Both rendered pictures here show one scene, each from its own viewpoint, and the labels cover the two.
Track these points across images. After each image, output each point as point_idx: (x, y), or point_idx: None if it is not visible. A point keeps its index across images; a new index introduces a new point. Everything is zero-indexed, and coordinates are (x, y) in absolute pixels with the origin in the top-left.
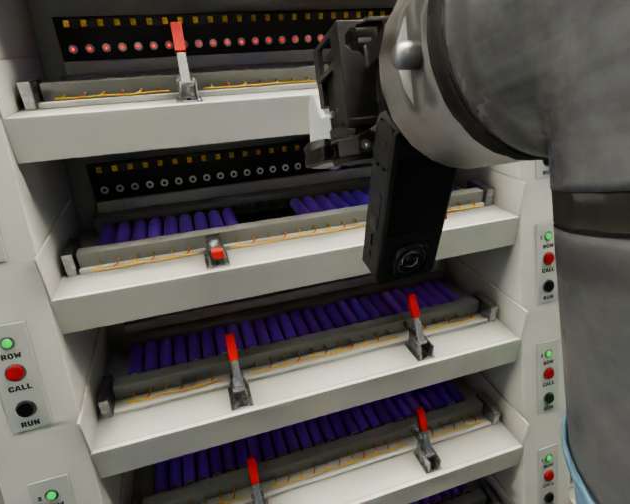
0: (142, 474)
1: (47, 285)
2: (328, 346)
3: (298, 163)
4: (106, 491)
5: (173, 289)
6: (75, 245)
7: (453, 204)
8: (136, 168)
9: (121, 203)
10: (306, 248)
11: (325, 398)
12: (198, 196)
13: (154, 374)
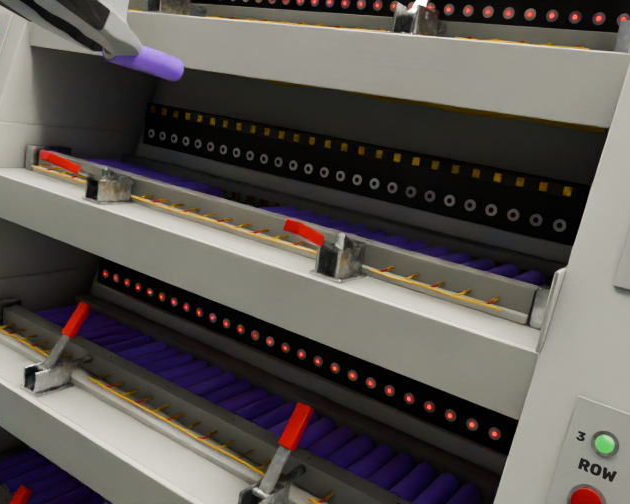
0: (9, 456)
1: None
2: (188, 420)
3: (341, 172)
4: None
5: (47, 204)
6: (53, 147)
7: (461, 289)
8: (180, 118)
9: (156, 152)
10: (182, 228)
11: (94, 456)
12: (219, 172)
13: (36, 319)
